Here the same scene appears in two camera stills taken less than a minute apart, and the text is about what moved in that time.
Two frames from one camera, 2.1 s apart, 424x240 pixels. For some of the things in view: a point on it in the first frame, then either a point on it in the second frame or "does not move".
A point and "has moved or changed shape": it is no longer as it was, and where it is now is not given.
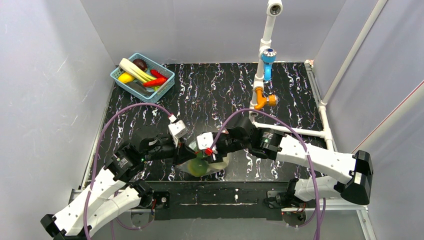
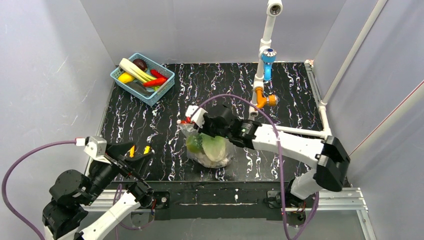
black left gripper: [181, 153] → [124, 164]
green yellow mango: [197, 167] has moved or changed shape
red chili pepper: [156, 82] does not move
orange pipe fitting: [271, 100] does not move
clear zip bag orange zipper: [200, 166] has moved or changed shape
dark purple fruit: [141, 64] does not move
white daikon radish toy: [139, 75] does not move
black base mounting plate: [220, 200] does not move
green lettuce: [216, 166] has moved or changed shape
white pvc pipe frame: [274, 8] does not move
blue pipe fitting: [268, 57] does not move
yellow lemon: [125, 78] does not move
